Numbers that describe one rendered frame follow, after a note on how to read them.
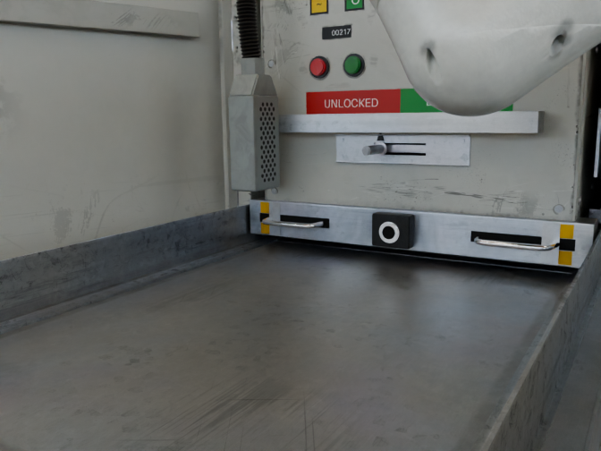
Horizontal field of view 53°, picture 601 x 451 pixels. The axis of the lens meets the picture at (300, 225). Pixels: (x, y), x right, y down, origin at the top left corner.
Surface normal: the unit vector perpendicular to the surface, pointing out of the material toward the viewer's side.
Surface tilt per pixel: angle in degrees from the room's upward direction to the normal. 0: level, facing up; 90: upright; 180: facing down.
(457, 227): 90
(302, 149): 90
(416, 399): 0
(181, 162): 90
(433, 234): 90
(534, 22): 101
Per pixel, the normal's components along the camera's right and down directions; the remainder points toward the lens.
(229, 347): -0.01, -0.98
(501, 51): 0.03, 0.38
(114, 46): 0.66, 0.13
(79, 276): 0.86, 0.08
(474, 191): -0.51, 0.16
